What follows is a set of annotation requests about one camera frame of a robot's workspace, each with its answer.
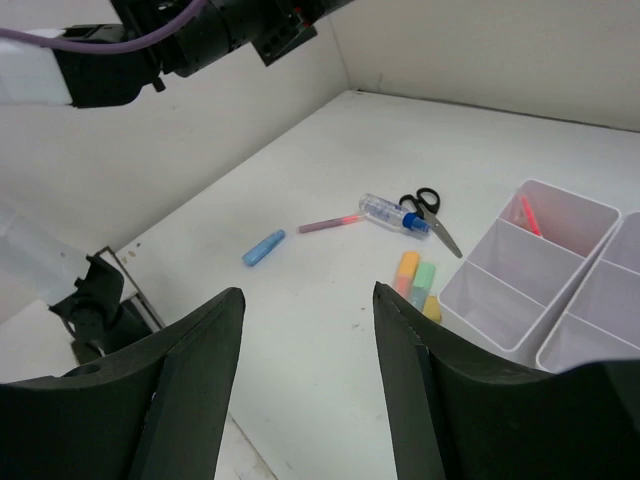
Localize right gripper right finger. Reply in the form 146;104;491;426
373;283;639;479

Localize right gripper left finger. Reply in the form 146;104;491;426
1;287;245;479

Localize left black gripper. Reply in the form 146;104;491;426
204;0;346;67

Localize yellow eraser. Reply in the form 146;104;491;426
422;295;442;324

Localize green highlighter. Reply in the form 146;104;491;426
407;262;436;311

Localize orange highlighter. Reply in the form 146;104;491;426
393;251;420;298

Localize red pen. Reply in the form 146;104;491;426
520;195;542;237

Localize purple pen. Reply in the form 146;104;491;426
297;214;364;234

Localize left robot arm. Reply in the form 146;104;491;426
1;1;348;364

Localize left white organizer box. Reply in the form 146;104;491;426
438;180;621;367

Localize white organizer box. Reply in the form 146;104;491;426
438;180;621;367
535;212;640;373

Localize right white organizer box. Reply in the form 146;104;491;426
535;212;640;373

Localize blue correction tape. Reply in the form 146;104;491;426
242;229;286;267

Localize clear glue bottle blue cap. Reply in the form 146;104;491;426
358;193;430;235

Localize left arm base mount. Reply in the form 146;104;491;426
49;249;164;365

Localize black handled scissors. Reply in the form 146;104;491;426
399;187;463;259

